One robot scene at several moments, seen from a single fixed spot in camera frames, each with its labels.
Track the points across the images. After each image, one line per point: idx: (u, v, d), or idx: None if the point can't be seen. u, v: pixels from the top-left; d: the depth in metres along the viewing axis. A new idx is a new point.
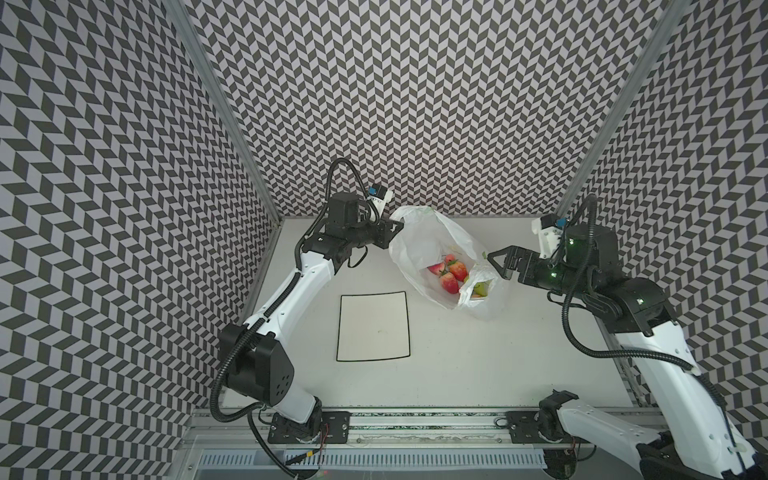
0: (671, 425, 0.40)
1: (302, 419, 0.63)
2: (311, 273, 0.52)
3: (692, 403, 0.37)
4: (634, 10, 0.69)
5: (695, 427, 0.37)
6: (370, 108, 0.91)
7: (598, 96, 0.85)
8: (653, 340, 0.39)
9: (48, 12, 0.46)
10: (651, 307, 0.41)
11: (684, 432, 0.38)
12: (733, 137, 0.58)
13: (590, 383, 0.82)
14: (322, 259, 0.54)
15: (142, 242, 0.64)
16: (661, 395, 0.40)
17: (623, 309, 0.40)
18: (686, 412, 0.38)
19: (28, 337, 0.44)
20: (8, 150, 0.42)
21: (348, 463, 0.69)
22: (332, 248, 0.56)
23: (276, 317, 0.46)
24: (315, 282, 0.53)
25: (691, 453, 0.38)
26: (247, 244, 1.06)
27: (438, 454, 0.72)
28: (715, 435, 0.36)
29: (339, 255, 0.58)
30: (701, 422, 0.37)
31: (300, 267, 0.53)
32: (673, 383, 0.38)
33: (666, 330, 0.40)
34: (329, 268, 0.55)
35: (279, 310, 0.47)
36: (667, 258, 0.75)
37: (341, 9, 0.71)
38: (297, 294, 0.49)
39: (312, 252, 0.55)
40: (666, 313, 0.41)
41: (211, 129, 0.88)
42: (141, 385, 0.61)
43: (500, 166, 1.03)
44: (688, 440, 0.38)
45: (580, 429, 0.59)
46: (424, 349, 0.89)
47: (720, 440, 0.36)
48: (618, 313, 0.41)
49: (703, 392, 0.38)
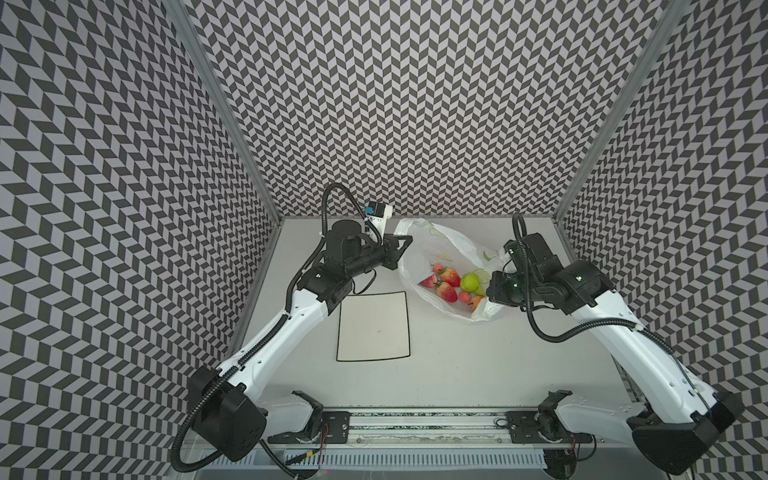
0: (644, 388, 0.42)
1: (300, 428, 0.64)
2: (301, 316, 0.49)
3: (645, 356, 0.41)
4: (634, 10, 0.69)
5: (656, 378, 0.40)
6: (370, 108, 0.91)
7: (598, 96, 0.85)
8: (598, 309, 0.44)
9: (48, 12, 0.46)
10: (590, 283, 0.47)
11: (652, 388, 0.41)
12: (733, 137, 0.58)
13: (589, 384, 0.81)
14: (316, 300, 0.51)
15: (142, 243, 0.64)
16: (625, 359, 0.43)
17: (570, 289, 0.46)
18: (645, 368, 0.41)
19: (28, 337, 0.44)
20: (7, 150, 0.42)
21: (347, 463, 0.69)
22: (327, 288, 0.52)
23: (250, 367, 0.42)
24: (302, 325, 0.49)
25: (665, 407, 0.40)
26: (247, 244, 1.06)
27: (439, 454, 0.72)
28: (673, 381, 0.40)
29: (334, 293, 0.54)
30: (658, 371, 0.40)
31: (289, 308, 0.49)
32: (626, 343, 0.42)
33: (605, 298, 0.45)
34: (322, 309, 0.52)
35: (257, 357, 0.43)
36: (667, 258, 0.75)
37: (341, 9, 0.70)
38: (277, 341, 0.45)
39: (306, 290, 0.52)
40: (603, 284, 0.47)
41: (211, 129, 0.88)
42: (141, 385, 0.61)
43: (500, 166, 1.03)
44: (658, 395, 0.41)
45: (581, 424, 0.59)
46: (425, 348, 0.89)
47: (681, 386, 0.39)
48: (565, 294, 0.47)
49: (655, 347, 0.42)
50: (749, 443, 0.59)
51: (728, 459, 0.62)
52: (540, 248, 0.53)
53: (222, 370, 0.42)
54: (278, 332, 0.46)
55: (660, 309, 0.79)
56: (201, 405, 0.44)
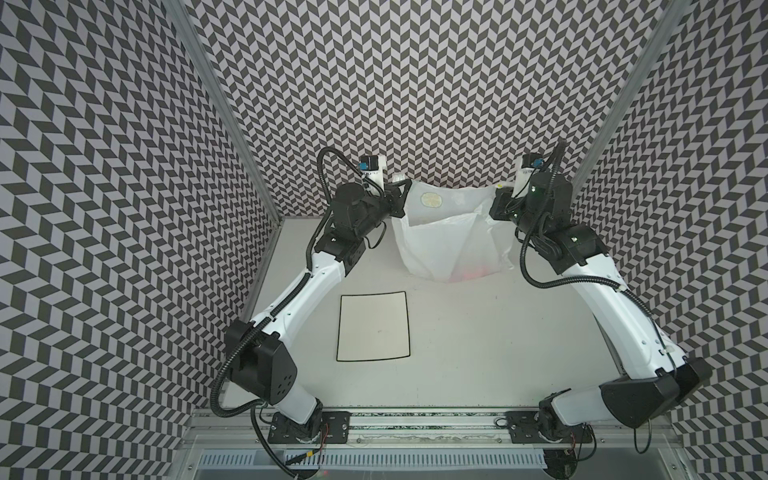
0: (617, 344, 0.45)
1: (301, 421, 0.63)
2: (322, 274, 0.52)
3: (624, 315, 0.43)
4: (634, 10, 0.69)
5: (629, 336, 0.42)
6: (370, 108, 0.91)
7: (598, 96, 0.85)
8: (587, 269, 0.46)
9: (47, 12, 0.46)
10: (586, 245, 0.48)
11: (624, 344, 0.43)
12: (733, 137, 0.58)
13: (586, 379, 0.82)
14: (334, 261, 0.53)
15: (142, 243, 0.64)
16: (603, 317, 0.45)
17: (563, 248, 0.48)
18: (622, 326, 0.43)
19: (28, 336, 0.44)
20: (7, 150, 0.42)
21: (349, 463, 0.69)
22: (344, 249, 0.55)
23: (281, 318, 0.46)
24: (324, 284, 0.53)
25: (633, 364, 0.42)
26: (247, 243, 1.06)
27: (438, 454, 0.72)
28: (646, 340, 0.41)
29: (351, 254, 0.57)
30: (632, 330, 0.42)
31: (310, 268, 0.52)
32: (609, 302, 0.44)
33: (597, 261, 0.47)
34: (340, 271, 0.55)
35: (286, 310, 0.47)
36: (668, 258, 0.75)
37: (341, 9, 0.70)
38: (304, 295, 0.49)
39: (323, 252, 0.55)
40: (599, 247, 0.48)
41: (211, 129, 0.88)
42: (141, 385, 0.61)
43: (500, 166, 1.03)
44: (629, 352, 0.43)
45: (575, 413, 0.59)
46: (425, 348, 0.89)
47: (652, 345, 0.41)
48: (558, 252, 0.48)
49: (634, 307, 0.44)
50: (749, 444, 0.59)
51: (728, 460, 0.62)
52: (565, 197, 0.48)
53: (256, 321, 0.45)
54: (302, 288, 0.49)
55: (661, 309, 0.79)
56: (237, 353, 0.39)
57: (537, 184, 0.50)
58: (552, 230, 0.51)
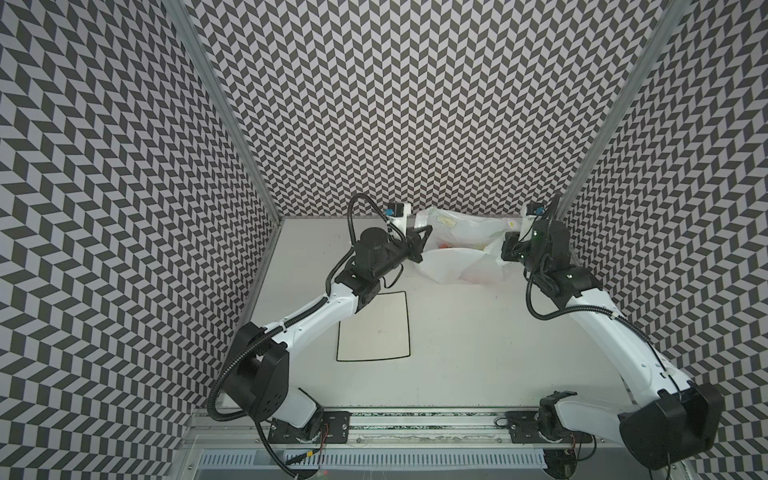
0: (623, 372, 0.45)
1: (300, 425, 0.64)
2: (337, 302, 0.54)
3: (621, 340, 0.46)
4: (634, 10, 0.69)
5: (629, 360, 0.44)
6: (370, 108, 0.91)
7: (598, 96, 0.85)
8: (583, 299, 0.51)
9: (47, 12, 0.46)
10: (580, 281, 0.54)
11: (628, 370, 0.44)
12: (733, 137, 0.58)
13: (586, 382, 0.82)
14: (350, 293, 0.57)
15: (142, 243, 0.64)
16: (607, 346, 0.47)
17: (561, 287, 0.53)
18: (622, 351, 0.45)
19: (28, 337, 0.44)
20: (7, 150, 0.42)
21: (348, 463, 0.69)
22: (362, 287, 0.59)
23: (293, 332, 0.47)
24: (337, 311, 0.55)
25: (639, 388, 0.43)
26: (247, 244, 1.06)
27: (438, 454, 0.72)
28: (644, 363, 0.43)
29: (367, 293, 0.60)
30: (631, 354, 0.44)
31: (329, 293, 0.55)
32: (605, 328, 0.48)
33: (593, 292, 0.52)
34: (353, 303, 0.57)
35: (298, 326, 0.48)
36: (667, 258, 0.75)
37: (342, 9, 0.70)
38: (317, 316, 0.51)
39: (342, 284, 0.58)
40: (593, 282, 0.54)
41: (211, 129, 0.88)
42: (141, 385, 0.61)
43: (500, 166, 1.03)
44: (633, 378, 0.44)
45: (578, 420, 0.59)
46: (425, 348, 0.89)
47: (652, 367, 0.43)
48: (557, 289, 0.54)
49: (632, 333, 0.47)
50: (749, 444, 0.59)
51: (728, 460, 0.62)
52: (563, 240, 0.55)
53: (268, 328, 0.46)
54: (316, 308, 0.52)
55: (660, 309, 0.79)
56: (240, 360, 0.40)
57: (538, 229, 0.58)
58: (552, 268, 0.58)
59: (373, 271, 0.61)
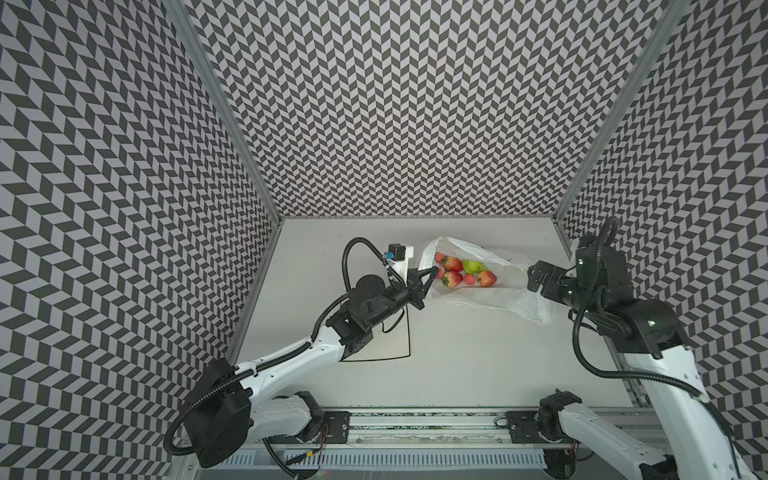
0: (679, 456, 0.39)
1: (295, 432, 0.64)
2: (321, 350, 0.52)
3: (697, 431, 0.37)
4: (634, 10, 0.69)
5: (700, 454, 0.37)
6: (370, 108, 0.91)
7: (598, 96, 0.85)
8: (661, 364, 0.39)
9: (48, 12, 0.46)
10: (660, 330, 0.40)
11: (687, 454, 0.38)
12: (733, 137, 0.58)
13: (590, 386, 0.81)
14: (337, 343, 0.54)
15: (142, 243, 0.64)
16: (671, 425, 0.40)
17: (633, 328, 0.41)
18: (694, 444, 0.37)
19: (28, 337, 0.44)
20: (8, 150, 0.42)
21: (348, 463, 0.69)
22: (350, 336, 0.56)
23: (263, 377, 0.45)
24: (320, 357, 0.52)
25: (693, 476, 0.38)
26: (247, 244, 1.06)
27: (437, 454, 0.72)
28: (718, 463, 0.36)
29: (353, 343, 0.57)
30: (703, 446, 0.37)
31: (315, 339, 0.53)
32: (683, 412, 0.38)
33: (676, 354, 0.40)
34: (338, 352, 0.54)
35: (270, 372, 0.46)
36: (668, 258, 0.75)
37: (341, 9, 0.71)
38: (296, 362, 0.49)
39: (332, 329, 0.56)
40: (678, 337, 0.40)
41: (211, 129, 0.88)
42: (141, 385, 0.61)
43: (500, 166, 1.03)
44: (694, 471, 0.38)
45: (584, 435, 0.58)
46: (425, 349, 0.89)
47: (724, 469, 0.36)
48: (628, 333, 0.41)
49: (709, 420, 0.37)
50: (749, 444, 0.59)
51: None
52: (617, 270, 0.45)
53: (241, 369, 0.45)
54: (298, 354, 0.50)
55: None
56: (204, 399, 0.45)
57: (584, 255, 0.49)
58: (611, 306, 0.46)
59: (365, 320, 0.57)
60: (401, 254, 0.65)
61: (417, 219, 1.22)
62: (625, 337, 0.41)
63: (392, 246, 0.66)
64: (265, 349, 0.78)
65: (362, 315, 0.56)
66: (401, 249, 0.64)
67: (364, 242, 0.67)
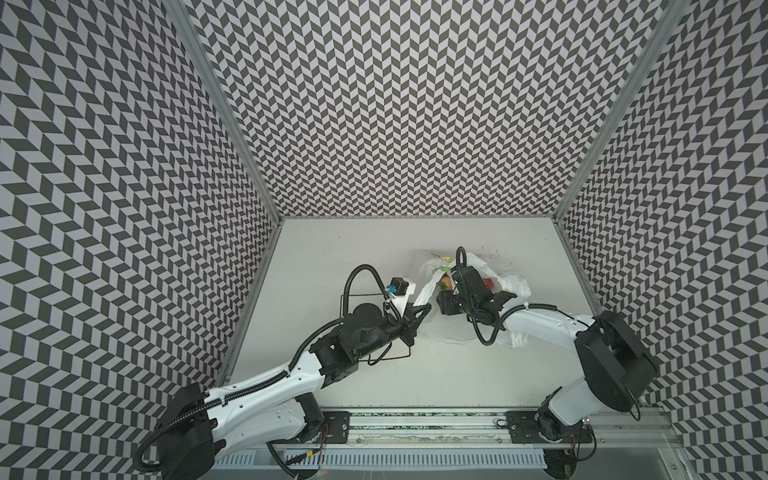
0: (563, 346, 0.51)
1: (289, 436, 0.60)
2: (298, 379, 0.51)
3: (536, 317, 0.57)
4: (634, 10, 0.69)
5: (550, 326, 0.53)
6: (370, 108, 0.91)
7: (598, 96, 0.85)
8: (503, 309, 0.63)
9: (48, 12, 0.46)
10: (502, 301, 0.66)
11: (553, 334, 0.52)
12: (733, 137, 0.58)
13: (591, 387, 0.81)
14: (317, 372, 0.52)
15: (142, 243, 0.64)
16: (536, 330, 0.56)
17: (493, 313, 0.63)
18: (545, 325, 0.54)
19: (28, 337, 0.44)
20: (8, 150, 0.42)
21: (348, 463, 0.69)
22: (333, 364, 0.54)
23: (230, 407, 0.44)
24: (296, 387, 0.51)
25: (562, 342, 0.51)
26: (247, 244, 1.06)
27: (438, 454, 0.72)
28: (559, 322, 0.53)
29: (336, 371, 0.55)
30: (547, 322, 0.54)
31: (292, 368, 0.51)
32: (524, 317, 0.59)
33: (509, 301, 0.65)
34: (318, 382, 0.53)
35: (240, 401, 0.45)
36: (667, 258, 0.75)
37: (342, 9, 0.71)
38: (267, 391, 0.48)
39: (314, 355, 0.54)
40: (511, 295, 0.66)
41: (211, 129, 0.88)
42: (141, 385, 0.61)
43: (500, 166, 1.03)
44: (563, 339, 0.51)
45: (572, 410, 0.59)
46: (425, 352, 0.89)
47: (567, 323, 0.52)
48: (491, 317, 0.65)
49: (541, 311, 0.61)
50: (749, 443, 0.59)
51: (728, 459, 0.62)
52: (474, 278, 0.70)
53: (209, 397, 0.44)
54: (271, 384, 0.48)
55: (661, 309, 0.79)
56: (175, 423, 0.45)
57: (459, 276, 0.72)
58: (481, 302, 0.71)
59: (354, 349, 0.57)
60: (402, 290, 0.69)
61: (417, 219, 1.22)
62: (491, 320, 0.65)
63: (395, 280, 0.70)
64: (272, 360, 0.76)
65: (353, 343, 0.55)
66: (404, 284, 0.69)
67: (370, 270, 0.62)
